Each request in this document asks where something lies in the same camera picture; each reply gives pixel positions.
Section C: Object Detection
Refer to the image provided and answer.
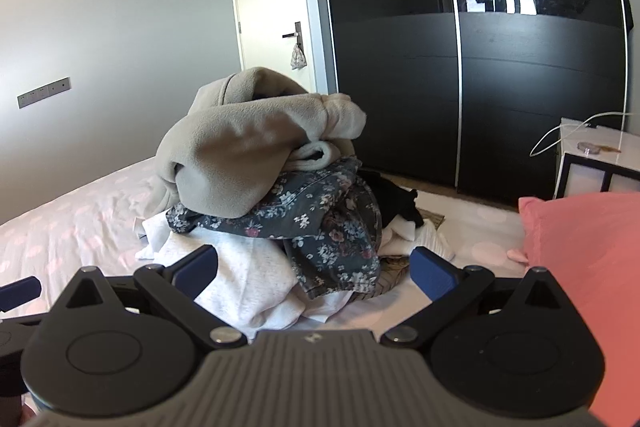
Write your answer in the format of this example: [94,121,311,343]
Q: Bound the white sweatshirt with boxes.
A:
[134,212,351,325]

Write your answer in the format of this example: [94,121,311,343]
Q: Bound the white cable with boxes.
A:
[530,111,633,158]

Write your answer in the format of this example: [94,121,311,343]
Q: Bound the white cloth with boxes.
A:
[380,217,456,260]

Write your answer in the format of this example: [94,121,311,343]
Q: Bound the black sliding wardrobe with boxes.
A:
[305,0,636,210]

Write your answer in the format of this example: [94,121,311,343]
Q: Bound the pink pillow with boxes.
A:
[507,191,640,427]

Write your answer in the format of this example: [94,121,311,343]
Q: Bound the white nightstand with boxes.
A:
[552,117,640,200]

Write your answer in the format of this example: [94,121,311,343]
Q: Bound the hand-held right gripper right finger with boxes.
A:
[380,247,581,350]

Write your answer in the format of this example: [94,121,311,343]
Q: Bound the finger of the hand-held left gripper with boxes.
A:
[0,276,42,314]

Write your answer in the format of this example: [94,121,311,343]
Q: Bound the pink polka dot bed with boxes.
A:
[0,154,531,408]

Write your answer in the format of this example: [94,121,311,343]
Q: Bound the dark floral garment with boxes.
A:
[166,157,383,300]

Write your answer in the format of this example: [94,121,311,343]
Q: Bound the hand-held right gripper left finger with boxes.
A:
[42,244,249,350]

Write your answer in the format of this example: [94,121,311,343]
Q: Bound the beige fleece jacket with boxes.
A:
[152,67,368,220]

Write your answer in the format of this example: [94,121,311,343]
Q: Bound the grey wall switch panel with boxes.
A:
[17,77,71,109]

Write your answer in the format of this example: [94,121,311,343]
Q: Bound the brown striped cloth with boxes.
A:
[352,206,447,303]

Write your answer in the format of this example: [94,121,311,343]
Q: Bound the cream door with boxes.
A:
[227,0,326,95]

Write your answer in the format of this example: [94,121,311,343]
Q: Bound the black garment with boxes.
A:
[357,168,426,228]

